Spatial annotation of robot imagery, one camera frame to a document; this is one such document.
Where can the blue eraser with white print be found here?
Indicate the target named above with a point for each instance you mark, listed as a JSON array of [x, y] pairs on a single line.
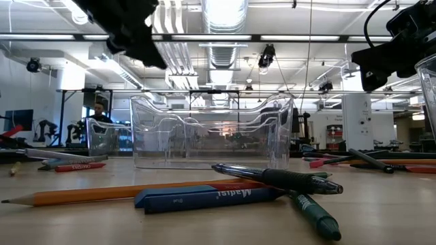
[[204, 204]]

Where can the red shelf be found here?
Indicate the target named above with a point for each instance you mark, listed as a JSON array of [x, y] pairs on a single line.
[[334, 136]]

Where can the black background robot arm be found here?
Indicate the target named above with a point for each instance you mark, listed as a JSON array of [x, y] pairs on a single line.
[[73, 131], [44, 131]]

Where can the black overhead light bar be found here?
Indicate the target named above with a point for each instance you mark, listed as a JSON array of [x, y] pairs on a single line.
[[255, 37]]

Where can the dark pen with black grip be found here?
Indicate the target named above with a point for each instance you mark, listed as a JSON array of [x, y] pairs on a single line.
[[286, 178]]

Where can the clear plastic bin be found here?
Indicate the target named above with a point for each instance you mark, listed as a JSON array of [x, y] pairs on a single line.
[[430, 88], [153, 149], [259, 136], [102, 139]]

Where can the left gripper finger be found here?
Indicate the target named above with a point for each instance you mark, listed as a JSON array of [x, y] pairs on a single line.
[[151, 58]]

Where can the person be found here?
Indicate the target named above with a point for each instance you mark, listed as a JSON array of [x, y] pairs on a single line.
[[99, 112]]

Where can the green pencil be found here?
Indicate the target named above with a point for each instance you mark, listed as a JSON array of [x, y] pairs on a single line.
[[323, 175]]

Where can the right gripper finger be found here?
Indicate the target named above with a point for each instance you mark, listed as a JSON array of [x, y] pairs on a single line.
[[374, 81]]

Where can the black background machine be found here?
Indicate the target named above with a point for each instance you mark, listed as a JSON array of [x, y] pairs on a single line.
[[301, 131]]

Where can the red crayon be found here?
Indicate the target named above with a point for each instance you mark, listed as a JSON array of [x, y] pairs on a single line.
[[81, 167], [238, 186]]

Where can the white square pillar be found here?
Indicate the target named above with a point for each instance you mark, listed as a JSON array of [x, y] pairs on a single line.
[[357, 119]]

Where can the green pen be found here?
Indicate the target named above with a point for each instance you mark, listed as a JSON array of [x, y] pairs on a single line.
[[316, 216]]

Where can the silver air duct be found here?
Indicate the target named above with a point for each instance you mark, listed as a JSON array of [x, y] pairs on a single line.
[[223, 58]]

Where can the grey pencil with pink eraser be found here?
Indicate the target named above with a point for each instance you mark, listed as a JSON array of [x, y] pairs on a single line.
[[316, 163]]

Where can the dark monitor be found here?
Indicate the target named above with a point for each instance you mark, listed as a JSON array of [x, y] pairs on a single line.
[[18, 119]]

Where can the pale grey-blue pen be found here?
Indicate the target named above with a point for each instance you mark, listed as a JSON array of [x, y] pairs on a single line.
[[51, 154]]

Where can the black ceiling spotlight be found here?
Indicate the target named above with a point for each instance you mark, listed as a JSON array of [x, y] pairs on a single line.
[[33, 64], [266, 54]]

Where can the grey crayon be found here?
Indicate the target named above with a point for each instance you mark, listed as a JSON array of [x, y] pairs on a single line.
[[88, 159]]

